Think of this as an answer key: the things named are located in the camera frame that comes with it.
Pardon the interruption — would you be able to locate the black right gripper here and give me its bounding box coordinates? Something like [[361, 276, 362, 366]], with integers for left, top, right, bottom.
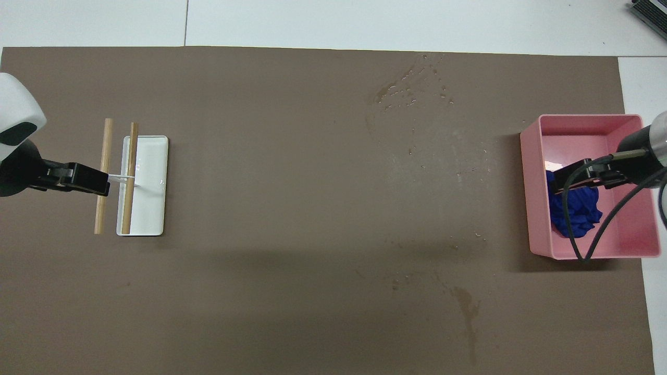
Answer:
[[552, 127, 667, 195]]

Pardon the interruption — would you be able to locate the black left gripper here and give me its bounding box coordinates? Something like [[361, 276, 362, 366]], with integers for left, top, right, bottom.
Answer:
[[0, 140, 111, 197]]

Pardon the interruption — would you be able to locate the blue towel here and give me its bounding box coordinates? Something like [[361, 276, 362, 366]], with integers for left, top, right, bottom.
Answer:
[[546, 169, 603, 239]]

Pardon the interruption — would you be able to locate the wooden dowel rod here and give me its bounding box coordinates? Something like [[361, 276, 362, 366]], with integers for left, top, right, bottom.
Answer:
[[94, 118, 114, 234], [121, 122, 139, 234]]

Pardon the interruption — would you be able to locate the white rectangular rack tray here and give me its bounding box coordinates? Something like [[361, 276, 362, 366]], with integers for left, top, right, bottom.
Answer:
[[116, 135, 169, 236]]

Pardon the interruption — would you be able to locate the pink plastic bin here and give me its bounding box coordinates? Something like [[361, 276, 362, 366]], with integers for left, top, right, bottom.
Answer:
[[520, 114, 662, 260]]

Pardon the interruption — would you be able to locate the grey ribbed device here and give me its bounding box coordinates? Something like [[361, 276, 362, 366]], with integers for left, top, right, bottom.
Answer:
[[628, 0, 667, 40]]

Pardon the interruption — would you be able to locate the brown table mat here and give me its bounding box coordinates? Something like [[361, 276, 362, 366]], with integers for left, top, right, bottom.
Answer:
[[0, 46, 656, 375]]

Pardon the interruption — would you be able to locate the black right arm gripper cable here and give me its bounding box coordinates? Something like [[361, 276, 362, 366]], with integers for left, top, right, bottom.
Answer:
[[560, 148, 667, 262]]

